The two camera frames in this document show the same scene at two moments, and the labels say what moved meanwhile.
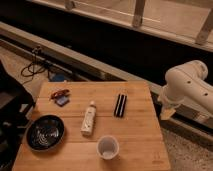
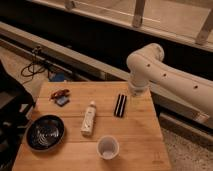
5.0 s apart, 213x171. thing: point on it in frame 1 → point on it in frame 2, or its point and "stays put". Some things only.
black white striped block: (120, 105) stays put
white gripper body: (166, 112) → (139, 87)
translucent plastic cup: (107, 147) stays put
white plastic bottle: (89, 120) stays put
